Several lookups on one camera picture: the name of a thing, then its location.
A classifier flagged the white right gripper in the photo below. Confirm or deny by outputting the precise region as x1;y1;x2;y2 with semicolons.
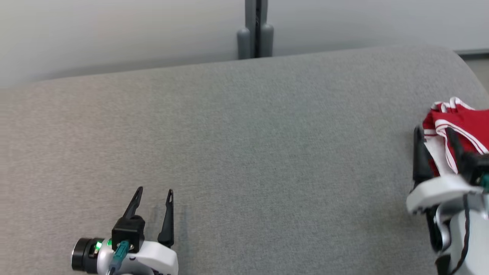
406;126;485;215

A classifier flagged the black partition post cable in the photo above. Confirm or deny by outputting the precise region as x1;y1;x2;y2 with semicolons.
255;0;262;58

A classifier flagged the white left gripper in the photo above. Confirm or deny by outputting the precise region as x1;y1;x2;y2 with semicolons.
71;186;179;275

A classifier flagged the grey partition post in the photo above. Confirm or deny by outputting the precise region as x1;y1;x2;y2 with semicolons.
245;0;269;58

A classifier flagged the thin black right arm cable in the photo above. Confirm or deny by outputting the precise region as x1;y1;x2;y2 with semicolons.
447;193;471;275

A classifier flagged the grey cylinder post foot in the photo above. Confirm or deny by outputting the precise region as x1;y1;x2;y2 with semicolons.
261;24;274;58
237;27;251;60

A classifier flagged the red and white garment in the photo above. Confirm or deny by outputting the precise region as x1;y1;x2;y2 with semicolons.
422;97;489;177

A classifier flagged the teal left camera connector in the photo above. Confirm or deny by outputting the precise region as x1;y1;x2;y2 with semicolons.
110;240;130;273

